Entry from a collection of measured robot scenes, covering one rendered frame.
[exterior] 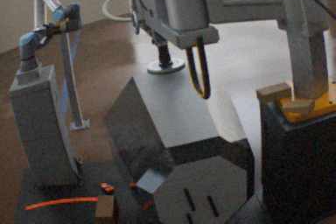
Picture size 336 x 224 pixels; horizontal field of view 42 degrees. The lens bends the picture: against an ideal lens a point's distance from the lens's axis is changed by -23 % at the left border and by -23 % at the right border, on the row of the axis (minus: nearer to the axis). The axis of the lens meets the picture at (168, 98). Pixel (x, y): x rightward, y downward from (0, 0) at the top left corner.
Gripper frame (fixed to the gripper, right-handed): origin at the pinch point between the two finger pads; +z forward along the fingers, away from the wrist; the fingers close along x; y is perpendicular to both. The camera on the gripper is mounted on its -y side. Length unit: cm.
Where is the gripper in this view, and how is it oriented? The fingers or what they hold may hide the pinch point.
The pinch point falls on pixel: (36, 34)
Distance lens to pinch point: 349.3
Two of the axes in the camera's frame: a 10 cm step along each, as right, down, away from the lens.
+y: 2.7, 5.7, -7.8
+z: -9.6, 1.7, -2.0
